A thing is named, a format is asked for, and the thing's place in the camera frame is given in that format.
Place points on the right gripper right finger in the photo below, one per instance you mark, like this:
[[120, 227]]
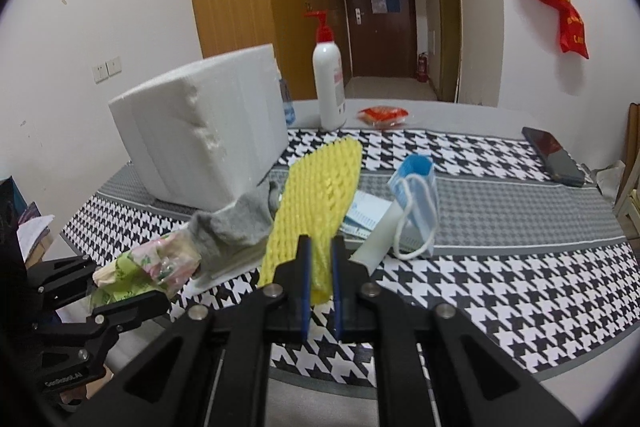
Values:
[[434, 367]]

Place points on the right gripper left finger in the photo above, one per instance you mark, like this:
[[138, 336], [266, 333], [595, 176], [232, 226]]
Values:
[[210, 368]]

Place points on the floral tissue pack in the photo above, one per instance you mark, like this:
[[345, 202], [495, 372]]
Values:
[[164, 264]]

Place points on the grey sock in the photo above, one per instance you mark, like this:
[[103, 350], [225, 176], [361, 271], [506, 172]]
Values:
[[220, 236]]

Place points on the blue face mask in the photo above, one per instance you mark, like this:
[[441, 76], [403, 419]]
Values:
[[364, 214], [414, 188]]

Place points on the yellow foam net sleeve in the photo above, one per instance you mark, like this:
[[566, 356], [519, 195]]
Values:
[[317, 194]]

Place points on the paper sheet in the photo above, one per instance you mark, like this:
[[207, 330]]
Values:
[[30, 233]]

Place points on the white styrofoam box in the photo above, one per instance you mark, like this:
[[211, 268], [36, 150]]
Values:
[[204, 134]]

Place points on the black smartphone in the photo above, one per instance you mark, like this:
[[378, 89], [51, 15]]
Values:
[[560, 166]]

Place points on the red snack packet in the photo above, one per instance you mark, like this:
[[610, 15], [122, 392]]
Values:
[[383, 116]]

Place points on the small clear spray bottle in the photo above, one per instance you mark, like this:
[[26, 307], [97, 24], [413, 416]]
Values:
[[288, 108]]

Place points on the white pump lotion bottle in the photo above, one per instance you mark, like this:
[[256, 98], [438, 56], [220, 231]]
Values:
[[328, 74]]

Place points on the red fire extinguisher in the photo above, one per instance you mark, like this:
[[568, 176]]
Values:
[[422, 74]]

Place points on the dark brown entrance door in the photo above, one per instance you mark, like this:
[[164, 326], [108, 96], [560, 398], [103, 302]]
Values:
[[382, 37]]

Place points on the wall socket pair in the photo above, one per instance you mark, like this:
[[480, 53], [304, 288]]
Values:
[[106, 70]]

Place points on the side door frame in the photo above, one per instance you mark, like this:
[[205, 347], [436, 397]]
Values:
[[450, 48]]

